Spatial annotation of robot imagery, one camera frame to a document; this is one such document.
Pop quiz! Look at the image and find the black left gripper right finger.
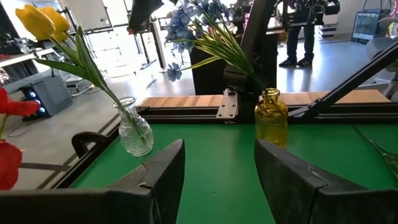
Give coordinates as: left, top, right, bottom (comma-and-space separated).
254, 138, 398, 224

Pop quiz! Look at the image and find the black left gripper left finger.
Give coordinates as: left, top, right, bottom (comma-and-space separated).
0, 138, 187, 224

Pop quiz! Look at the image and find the amber glass bottle vase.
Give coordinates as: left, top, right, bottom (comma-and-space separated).
254, 88, 289, 149

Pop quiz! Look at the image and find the red artificial flower bunch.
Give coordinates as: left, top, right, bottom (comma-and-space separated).
0, 86, 40, 190

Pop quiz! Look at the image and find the yellow artificial tulip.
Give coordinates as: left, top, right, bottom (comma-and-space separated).
39, 6, 137, 131
15, 4, 137, 131

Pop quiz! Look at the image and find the blue artificial flower bunch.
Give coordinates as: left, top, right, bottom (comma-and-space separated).
164, 7, 267, 93
174, 0, 267, 93

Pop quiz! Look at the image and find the clear flared glass vase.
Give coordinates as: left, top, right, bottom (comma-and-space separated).
112, 96, 155, 157

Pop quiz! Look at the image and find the green table mat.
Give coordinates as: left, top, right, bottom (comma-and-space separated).
70, 123, 398, 224

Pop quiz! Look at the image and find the black computer tower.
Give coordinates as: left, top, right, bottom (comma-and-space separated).
19, 73, 75, 121

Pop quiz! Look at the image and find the wooden table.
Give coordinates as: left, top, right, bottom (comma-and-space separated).
138, 89, 392, 109

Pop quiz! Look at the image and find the black storage box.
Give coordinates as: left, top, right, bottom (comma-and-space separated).
189, 46, 227, 96

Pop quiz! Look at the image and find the person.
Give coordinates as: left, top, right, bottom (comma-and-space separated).
278, 0, 315, 68

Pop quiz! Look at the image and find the framed monitor screen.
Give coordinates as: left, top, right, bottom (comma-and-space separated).
351, 11, 381, 44

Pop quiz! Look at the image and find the black curved cable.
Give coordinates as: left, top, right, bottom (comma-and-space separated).
70, 131, 109, 159

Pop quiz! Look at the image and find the black frame strut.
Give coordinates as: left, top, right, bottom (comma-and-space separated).
287, 39, 398, 121

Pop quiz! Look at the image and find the black aluminium table frame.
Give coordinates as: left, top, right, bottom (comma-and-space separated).
51, 102, 398, 191

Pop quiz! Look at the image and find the silver metal bracket plate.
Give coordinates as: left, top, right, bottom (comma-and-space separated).
216, 88, 239, 120

